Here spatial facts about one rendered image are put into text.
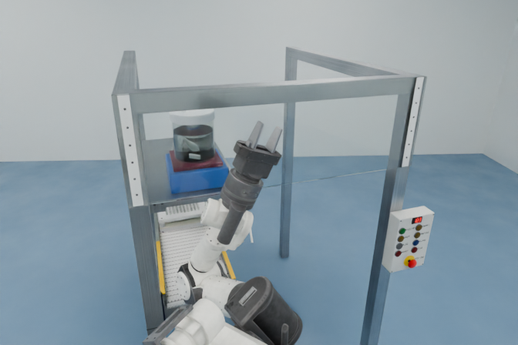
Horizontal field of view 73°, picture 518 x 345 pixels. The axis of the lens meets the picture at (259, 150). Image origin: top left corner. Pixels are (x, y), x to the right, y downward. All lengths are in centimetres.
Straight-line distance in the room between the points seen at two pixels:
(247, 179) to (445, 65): 442
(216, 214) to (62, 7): 410
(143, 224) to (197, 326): 58
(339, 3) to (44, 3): 330
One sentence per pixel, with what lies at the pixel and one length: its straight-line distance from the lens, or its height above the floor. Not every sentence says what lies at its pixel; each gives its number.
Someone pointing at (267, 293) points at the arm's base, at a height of 125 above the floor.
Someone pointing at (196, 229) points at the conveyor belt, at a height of 80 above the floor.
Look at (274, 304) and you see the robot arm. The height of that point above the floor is 122.
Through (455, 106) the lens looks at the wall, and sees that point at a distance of 530.
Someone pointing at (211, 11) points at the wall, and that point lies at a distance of 435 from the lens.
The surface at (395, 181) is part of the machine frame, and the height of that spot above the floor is 120.
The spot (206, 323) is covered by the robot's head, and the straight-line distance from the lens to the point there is 67.
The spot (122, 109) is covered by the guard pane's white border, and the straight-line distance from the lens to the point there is 103.
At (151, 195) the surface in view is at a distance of 112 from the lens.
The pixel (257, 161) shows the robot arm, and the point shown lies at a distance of 81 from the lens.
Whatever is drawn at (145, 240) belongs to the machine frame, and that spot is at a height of 113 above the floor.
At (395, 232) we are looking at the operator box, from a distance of 154.
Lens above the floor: 182
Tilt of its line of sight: 22 degrees down
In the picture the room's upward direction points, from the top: straight up
